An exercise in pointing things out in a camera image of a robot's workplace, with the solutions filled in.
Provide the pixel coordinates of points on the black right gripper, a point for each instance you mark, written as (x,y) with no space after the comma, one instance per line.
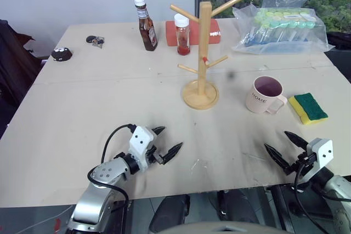
(305,160)

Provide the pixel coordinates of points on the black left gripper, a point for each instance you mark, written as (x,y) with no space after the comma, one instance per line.
(152,156)

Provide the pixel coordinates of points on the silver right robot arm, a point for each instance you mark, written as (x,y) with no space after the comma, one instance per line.
(341,201)

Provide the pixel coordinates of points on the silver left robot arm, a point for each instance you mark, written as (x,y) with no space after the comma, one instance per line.
(90,206)

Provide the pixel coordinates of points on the wooden mug tree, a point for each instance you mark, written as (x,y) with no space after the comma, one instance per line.
(204,39)

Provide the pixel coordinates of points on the yellow green sponge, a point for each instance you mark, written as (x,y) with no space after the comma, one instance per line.
(311,106)

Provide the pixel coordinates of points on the dark rounded shape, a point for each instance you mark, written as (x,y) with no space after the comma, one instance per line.
(170,212)
(238,206)

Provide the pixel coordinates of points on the grey rounded robot body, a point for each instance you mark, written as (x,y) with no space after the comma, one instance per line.
(225,228)

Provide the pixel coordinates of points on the red spice jar white lid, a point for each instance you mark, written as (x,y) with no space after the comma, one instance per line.
(182,39)

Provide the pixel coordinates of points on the red rectangular box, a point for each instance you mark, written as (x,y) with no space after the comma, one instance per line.
(170,34)

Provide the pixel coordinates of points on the black object beside table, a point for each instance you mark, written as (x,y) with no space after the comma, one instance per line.
(341,53)

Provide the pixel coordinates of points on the ketchup bottle with white cap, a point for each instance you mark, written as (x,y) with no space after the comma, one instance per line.
(148,31)

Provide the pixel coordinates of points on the plastic bag of capped tubes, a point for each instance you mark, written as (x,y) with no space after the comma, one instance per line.
(279,34)

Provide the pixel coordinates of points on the bunch of keys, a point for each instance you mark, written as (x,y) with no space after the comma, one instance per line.
(94,40)

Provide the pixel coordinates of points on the black round dotted object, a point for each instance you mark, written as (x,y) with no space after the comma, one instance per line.
(61,54)

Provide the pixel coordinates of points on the dark cloth covered chair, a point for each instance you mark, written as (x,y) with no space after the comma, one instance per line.
(13,64)

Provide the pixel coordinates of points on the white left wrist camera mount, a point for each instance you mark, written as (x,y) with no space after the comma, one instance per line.
(140,141)

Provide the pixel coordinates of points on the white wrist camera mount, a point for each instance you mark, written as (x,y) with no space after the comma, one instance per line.
(140,141)
(323,151)

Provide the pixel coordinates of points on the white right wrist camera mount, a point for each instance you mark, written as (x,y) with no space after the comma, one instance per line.
(323,151)

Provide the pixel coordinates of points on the black table frame leg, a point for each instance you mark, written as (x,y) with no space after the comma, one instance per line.
(278,206)

